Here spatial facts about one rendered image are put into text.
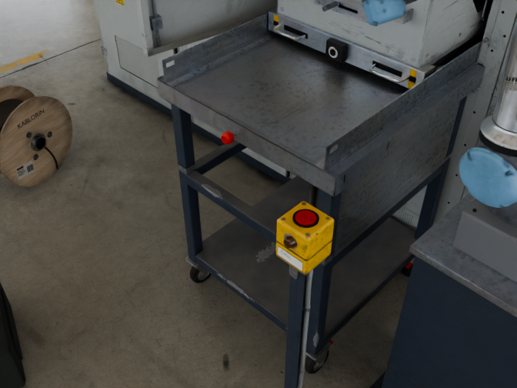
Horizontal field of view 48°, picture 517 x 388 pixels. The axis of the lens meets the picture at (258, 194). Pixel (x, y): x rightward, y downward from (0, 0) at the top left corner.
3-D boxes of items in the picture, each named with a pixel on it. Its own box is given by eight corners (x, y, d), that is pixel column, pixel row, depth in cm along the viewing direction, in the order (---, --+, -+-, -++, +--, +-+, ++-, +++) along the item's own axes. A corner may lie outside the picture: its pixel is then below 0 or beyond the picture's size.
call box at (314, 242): (305, 277, 111) (308, 239, 105) (274, 255, 116) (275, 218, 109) (331, 255, 116) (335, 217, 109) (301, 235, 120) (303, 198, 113)
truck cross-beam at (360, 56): (421, 93, 150) (425, 72, 146) (268, 29, 178) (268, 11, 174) (431, 86, 152) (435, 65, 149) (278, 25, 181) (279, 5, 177)
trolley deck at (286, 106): (334, 197, 131) (336, 176, 127) (159, 96, 163) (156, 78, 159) (480, 85, 167) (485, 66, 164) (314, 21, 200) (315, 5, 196)
